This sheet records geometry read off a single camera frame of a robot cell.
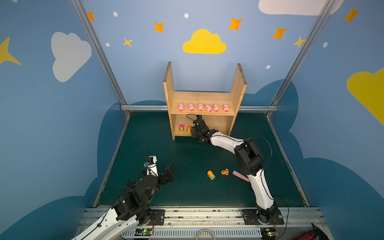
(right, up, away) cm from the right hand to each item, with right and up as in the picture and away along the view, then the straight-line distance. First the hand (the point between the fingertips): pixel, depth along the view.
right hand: (196, 127), depth 102 cm
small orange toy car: (+18, -27, -14) cm, 35 cm away
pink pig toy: (+17, +11, -18) cm, 27 cm away
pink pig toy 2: (+11, +11, -18) cm, 24 cm away
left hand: (-15, -19, -28) cm, 37 cm away
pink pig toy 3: (+7, +11, -18) cm, 23 cm away
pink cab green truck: (-10, -1, 0) cm, 10 cm away
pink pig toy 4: (+2, +12, -18) cm, 22 cm away
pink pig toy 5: (-3, +12, -18) cm, 22 cm away
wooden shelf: (+19, +5, +7) cm, 21 cm away
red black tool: (+56, -50, -34) cm, 82 cm away
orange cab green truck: (-5, -1, -3) cm, 6 cm away
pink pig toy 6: (-9, +12, -18) cm, 23 cm away
